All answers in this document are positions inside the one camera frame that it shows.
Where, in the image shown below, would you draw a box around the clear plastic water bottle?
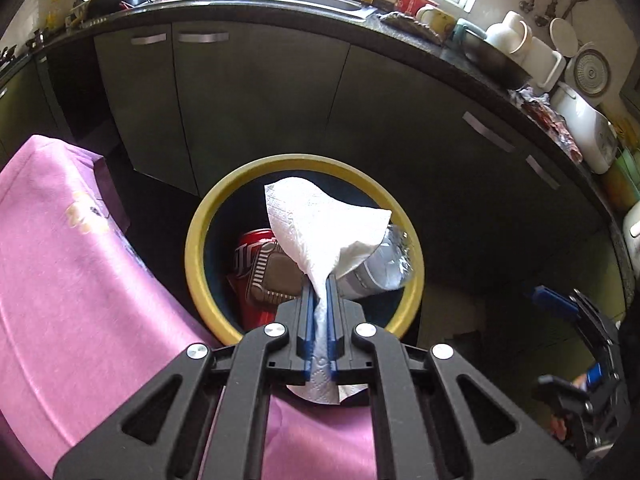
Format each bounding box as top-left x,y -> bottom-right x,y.
332,224 -> 416,301

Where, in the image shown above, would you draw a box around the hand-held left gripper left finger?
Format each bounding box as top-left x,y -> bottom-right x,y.
52,280 -> 318,480

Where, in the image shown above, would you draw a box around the round perforated lid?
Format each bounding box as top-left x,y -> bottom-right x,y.
572,49 -> 611,96

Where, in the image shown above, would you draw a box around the crumpled snack wrappers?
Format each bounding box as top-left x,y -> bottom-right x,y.
510,85 -> 583,161

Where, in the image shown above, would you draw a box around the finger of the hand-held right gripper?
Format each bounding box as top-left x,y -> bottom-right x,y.
531,285 -> 623,361
537,362 -> 608,413

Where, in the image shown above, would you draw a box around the brown woven rag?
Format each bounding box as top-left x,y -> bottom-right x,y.
380,10 -> 443,43

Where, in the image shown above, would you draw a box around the steel basin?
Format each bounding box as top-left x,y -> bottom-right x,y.
460,30 -> 533,88

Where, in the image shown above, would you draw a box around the yellow mug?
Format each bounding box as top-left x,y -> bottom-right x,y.
417,4 -> 457,36

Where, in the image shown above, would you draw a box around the white round plate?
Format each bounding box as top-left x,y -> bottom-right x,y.
549,17 -> 580,58

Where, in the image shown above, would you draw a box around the teal bowl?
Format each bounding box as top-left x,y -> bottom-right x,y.
452,19 -> 488,46

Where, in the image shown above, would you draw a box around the green plastic container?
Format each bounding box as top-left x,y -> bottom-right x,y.
600,152 -> 640,211

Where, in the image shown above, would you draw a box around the crushed red soda can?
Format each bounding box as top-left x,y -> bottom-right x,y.
227,228 -> 301,333

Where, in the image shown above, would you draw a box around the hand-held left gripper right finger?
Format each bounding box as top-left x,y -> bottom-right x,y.
325,277 -> 586,480

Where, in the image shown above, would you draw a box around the pink floral tablecloth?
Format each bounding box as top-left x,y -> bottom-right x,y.
0,134 -> 381,480

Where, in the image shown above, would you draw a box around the white plastic jug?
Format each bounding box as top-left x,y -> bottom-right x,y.
485,10 -> 533,56

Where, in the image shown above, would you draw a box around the white rice cooker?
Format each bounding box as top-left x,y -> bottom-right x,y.
550,80 -> 618,176

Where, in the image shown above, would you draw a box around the dark grey base cabinets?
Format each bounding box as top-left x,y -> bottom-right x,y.
0,2 -> 626,311

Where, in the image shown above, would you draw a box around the white paper tissue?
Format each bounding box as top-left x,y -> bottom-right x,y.
263,177 -> 393,406

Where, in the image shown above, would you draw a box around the yellow-rimmed dark trash bin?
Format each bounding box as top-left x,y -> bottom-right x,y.
185,155 -> 425,346

